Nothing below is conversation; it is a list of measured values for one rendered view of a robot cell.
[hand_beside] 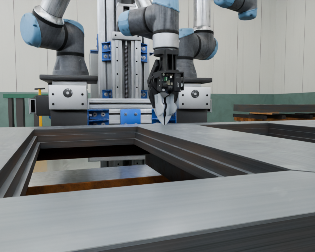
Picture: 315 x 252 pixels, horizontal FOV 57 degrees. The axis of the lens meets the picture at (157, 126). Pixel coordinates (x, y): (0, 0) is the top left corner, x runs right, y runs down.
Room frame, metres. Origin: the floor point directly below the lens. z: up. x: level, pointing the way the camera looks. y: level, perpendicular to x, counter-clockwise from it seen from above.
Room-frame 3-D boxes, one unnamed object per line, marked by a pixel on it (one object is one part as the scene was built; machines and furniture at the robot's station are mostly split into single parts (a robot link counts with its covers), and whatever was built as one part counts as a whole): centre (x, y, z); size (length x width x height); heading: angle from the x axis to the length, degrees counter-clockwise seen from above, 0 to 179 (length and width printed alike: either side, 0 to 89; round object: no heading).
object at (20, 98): (7.66, 3.14, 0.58); 1.60 x 0.60 x 1.17; 99
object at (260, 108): (4.52, -2.07, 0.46); 1.66 x 0.84 x 0.91; 104
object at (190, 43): (1.38, -0.12, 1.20); 0.13 x 0.12 x 0.14; 128
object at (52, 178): (1.12, -0.14, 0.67); 1.30 x 0.20 x 0.03; 109
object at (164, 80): (0.84, -0.03, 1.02); 0.09 x 0.08 x 0.12; 19
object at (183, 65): (1.38, -0.11, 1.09); 0.15 x 0.15 x 0.10
